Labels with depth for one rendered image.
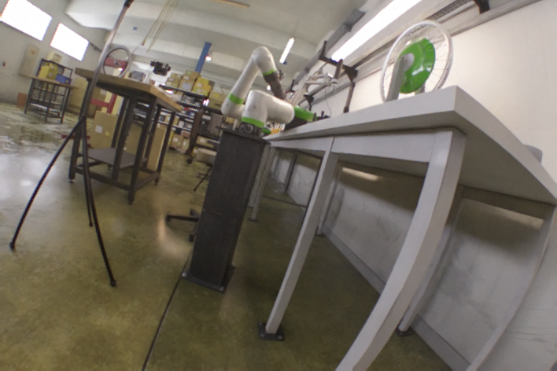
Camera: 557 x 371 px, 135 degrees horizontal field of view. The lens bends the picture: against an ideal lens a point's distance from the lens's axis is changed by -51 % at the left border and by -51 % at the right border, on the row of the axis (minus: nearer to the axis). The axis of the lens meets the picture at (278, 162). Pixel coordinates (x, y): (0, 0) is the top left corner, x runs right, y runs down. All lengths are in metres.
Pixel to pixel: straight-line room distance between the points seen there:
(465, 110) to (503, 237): 1.00
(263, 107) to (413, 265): 1.03
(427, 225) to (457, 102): 0.18
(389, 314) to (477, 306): 0.96
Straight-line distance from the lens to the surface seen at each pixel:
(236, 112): 1.61
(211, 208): 1.14
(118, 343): 0.96
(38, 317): 1.05
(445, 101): 0.36
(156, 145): 3.01
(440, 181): 0.39
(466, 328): 1.40
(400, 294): 0.42
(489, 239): 1.34
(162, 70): 2.39
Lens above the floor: 0.76
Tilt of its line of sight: 2 degrees down
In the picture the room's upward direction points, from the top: 16 degrees clockwise
